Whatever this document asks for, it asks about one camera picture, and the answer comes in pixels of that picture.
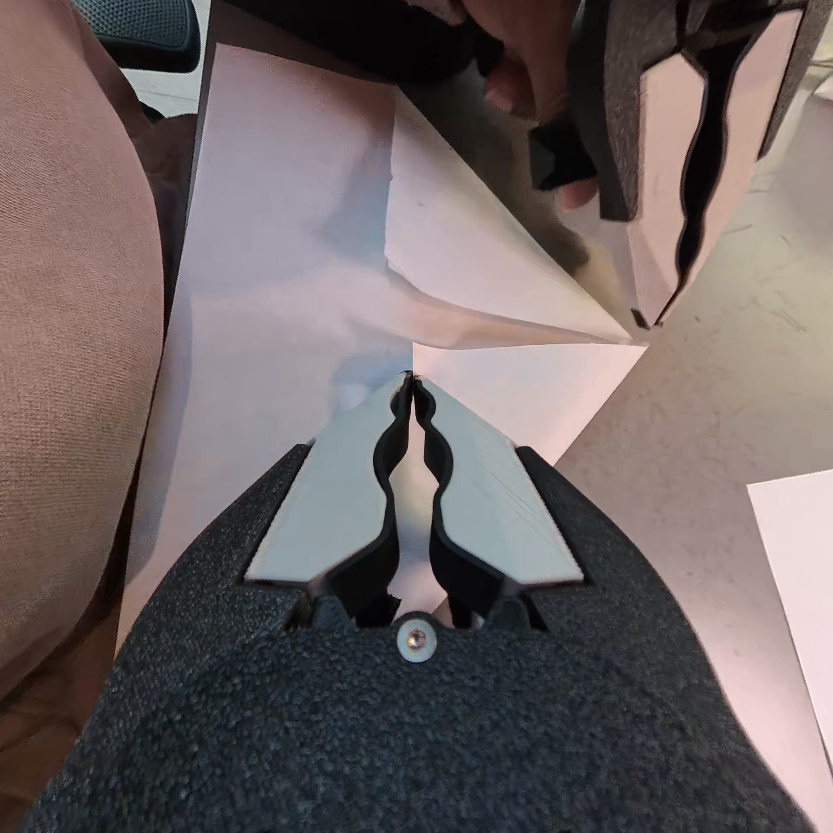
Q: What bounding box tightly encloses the person's beige sweatshirt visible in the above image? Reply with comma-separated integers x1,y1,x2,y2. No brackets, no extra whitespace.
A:
0,0,196,736

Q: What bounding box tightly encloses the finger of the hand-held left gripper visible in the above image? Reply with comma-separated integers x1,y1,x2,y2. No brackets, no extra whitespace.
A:
626,49,709,328
653,10,805,328

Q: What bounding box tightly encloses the person's left hand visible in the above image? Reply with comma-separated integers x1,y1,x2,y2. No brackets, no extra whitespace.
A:
449,0,601,211

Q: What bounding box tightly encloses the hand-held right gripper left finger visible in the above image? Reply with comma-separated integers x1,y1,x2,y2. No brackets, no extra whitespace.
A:
245,372,416,622

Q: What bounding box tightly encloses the white paper sheet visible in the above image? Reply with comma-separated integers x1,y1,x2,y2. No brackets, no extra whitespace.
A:
116,42,652,645
747,469,833,739

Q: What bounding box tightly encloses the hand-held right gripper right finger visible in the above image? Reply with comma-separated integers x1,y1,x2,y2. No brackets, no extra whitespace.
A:
414,376,586,630

